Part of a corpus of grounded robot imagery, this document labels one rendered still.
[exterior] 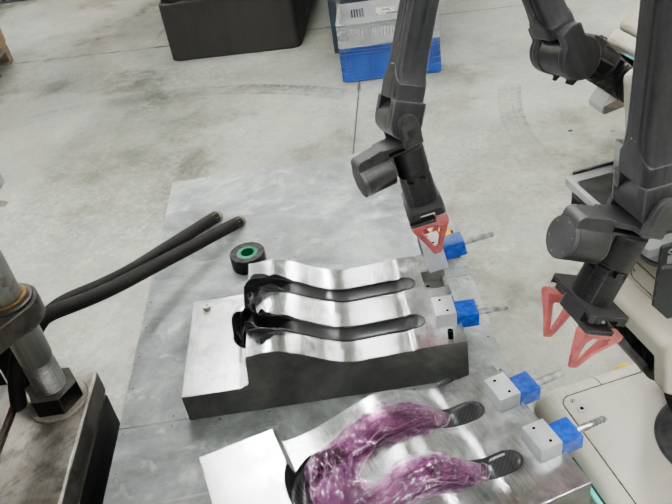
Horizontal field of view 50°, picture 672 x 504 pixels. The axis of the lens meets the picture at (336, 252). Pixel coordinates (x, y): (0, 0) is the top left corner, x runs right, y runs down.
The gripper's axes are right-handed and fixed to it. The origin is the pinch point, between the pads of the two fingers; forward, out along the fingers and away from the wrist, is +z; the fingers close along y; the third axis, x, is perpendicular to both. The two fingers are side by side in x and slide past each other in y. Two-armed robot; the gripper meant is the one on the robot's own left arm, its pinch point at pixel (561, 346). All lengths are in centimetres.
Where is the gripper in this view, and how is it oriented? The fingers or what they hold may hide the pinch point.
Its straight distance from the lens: 109.2
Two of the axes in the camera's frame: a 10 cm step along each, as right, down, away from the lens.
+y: 2.8, 5.4, -8.0
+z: -3.0, 8.4, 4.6
